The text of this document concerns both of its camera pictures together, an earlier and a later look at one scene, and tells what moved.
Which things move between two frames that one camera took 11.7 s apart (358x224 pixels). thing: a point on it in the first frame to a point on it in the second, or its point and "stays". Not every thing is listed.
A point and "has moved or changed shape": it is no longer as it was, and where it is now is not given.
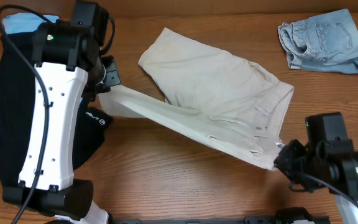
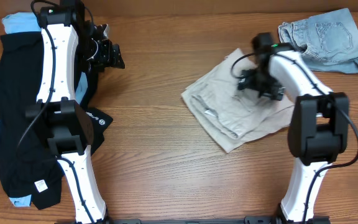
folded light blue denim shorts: x=329 y=42 stays
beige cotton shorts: x=215 y=96 has moved or changed shape
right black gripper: x=286 y=162 to x=250 y=83
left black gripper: x=110 y=74 to x=111 y=54
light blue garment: x=13 y=23 stays
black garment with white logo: x=14 y=78 stays
